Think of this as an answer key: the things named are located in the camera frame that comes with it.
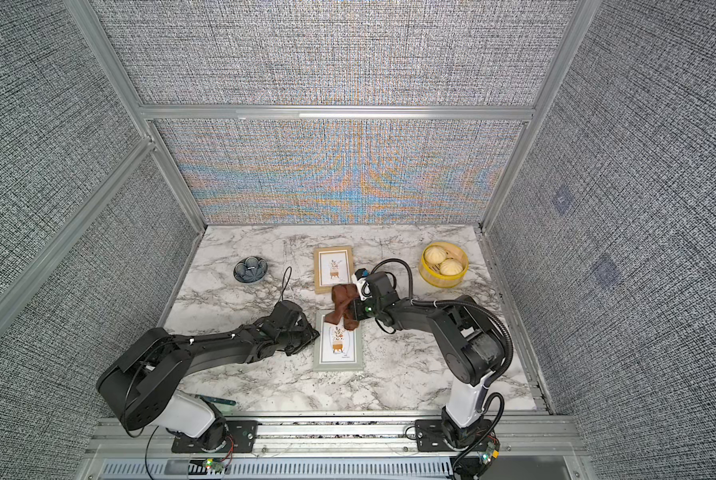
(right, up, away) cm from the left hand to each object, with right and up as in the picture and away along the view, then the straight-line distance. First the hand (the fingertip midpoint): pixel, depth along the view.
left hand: (325, 334), depth 89 cm
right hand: (+7, +9, +6) cm, 13 cm away
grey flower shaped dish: (-27, +19, +15) cm, 36 cm away
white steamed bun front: (+41, +19, +11) cm, 47 cm away
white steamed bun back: (+37, +24, +14) cm, 46 cm away
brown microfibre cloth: (+5, +11, +3) cm, 13 cm away
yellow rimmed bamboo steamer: (+34, +18, +11) cm, 40 cm away
